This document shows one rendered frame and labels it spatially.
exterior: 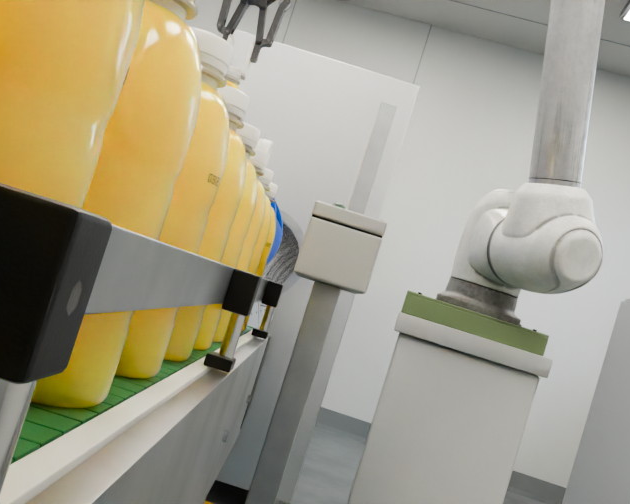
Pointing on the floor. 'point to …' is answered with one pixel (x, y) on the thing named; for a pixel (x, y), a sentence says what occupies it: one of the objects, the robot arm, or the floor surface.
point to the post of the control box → (293, 394)
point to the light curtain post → (372, 158)
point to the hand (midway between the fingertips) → (236, 58)
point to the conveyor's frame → (147, 441)
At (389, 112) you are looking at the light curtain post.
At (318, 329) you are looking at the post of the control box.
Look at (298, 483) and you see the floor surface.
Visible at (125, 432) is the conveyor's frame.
